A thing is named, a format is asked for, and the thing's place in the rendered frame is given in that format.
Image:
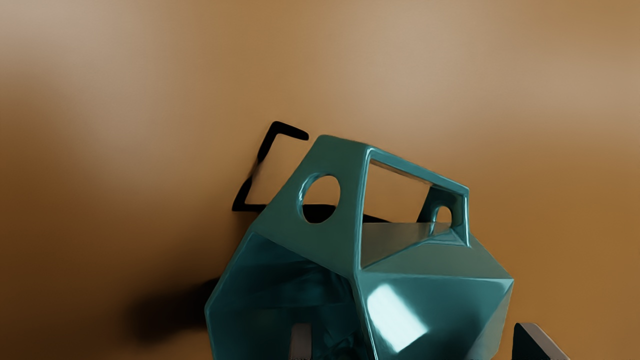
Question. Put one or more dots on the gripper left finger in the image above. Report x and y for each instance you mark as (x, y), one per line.
(300, 342)

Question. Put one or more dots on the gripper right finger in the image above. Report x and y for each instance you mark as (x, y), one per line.
(537, 345)

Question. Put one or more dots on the teal faceted mug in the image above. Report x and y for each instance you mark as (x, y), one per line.
(325, 255)

